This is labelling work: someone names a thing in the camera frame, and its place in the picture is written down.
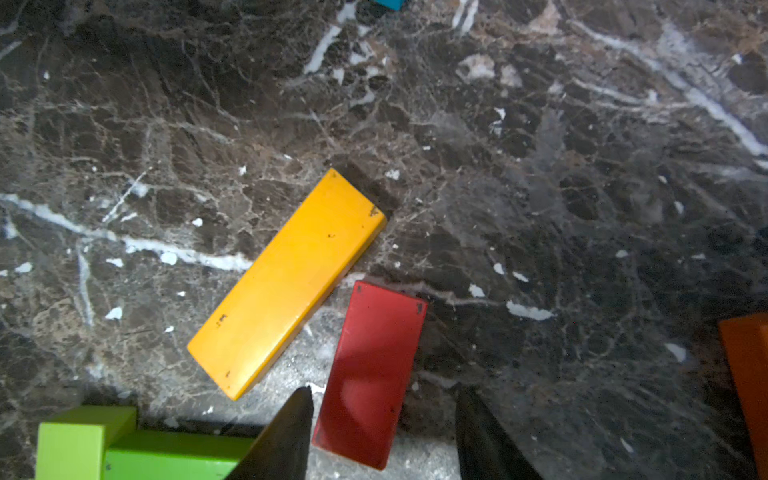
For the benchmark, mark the yellow long block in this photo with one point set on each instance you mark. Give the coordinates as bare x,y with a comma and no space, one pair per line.
294,274

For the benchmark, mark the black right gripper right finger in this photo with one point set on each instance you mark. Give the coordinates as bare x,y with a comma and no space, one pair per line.
485,450

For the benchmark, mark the light yellow-green block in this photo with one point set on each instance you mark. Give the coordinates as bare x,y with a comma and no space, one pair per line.
73,444

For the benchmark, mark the cyan block group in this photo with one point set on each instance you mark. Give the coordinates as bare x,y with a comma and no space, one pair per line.
394,5

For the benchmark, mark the red-orange small block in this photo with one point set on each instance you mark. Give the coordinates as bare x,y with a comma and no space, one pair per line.
370,374

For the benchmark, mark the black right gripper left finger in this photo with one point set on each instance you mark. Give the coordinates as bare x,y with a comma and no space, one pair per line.
281,450

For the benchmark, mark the green block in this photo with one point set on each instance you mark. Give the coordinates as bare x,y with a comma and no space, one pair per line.
147,454

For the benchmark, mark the orange long block upper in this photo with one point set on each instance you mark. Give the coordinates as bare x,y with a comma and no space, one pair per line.
745,343

